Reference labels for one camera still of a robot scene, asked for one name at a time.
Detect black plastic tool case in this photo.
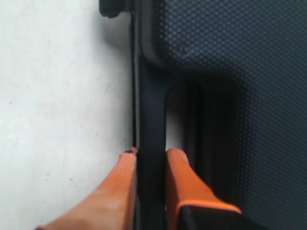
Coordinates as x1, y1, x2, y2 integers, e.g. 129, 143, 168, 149
99, 0, 307, 230

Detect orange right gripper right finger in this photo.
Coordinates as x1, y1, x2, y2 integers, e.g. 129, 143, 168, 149
165, 148, 241, 230

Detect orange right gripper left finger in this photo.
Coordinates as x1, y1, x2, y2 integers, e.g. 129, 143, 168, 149
38, 147, 138, 230

